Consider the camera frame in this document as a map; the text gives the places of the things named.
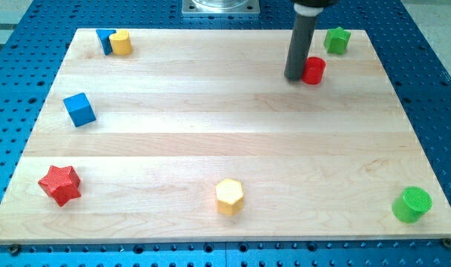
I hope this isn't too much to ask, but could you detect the red cylinder block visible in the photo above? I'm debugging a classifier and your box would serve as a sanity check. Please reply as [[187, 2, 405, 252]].
[[301, 56, 326, 85]]

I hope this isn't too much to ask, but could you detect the black robot arm end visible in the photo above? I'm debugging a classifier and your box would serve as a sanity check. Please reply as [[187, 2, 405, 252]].
[[292, 0, 339, 8]]

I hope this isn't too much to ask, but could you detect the green star block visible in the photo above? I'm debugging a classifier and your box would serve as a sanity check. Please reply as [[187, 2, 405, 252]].
[[323, 27, 352, 55]]

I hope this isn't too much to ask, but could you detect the red star block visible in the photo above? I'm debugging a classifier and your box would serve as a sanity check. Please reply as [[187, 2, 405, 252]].
[[38, 165, 82, 207]]

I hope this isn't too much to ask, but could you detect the light wooden board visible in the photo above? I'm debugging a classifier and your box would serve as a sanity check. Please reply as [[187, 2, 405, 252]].
[[0, 28, 451, 244]]

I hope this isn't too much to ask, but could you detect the yellow hexagon block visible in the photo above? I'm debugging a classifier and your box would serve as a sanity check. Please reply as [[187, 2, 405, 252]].
[[215, 179, 244, 216]]

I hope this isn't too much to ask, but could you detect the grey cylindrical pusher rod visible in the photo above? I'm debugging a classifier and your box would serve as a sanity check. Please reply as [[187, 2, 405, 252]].
[[284, 3, 324, 82]]

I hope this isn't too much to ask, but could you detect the yellow heart block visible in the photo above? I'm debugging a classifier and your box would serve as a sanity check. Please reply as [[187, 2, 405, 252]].
[[109, 29, 133, 56]]

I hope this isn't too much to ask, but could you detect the blue cube block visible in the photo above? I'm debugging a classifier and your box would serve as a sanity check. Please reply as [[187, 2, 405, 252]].
[[63, 93, 96, 127]]

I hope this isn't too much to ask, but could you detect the blue triangle block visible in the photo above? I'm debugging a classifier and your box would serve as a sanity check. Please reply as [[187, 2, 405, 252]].
[[96, 29, 116, 56]]

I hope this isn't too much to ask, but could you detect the green cylinder block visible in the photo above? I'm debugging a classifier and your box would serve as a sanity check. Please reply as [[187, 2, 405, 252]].
[[392, 186, 433, 223]]

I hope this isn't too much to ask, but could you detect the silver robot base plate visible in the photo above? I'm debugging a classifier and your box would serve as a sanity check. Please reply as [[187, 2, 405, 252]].
[[182, 0, 260, 15]]

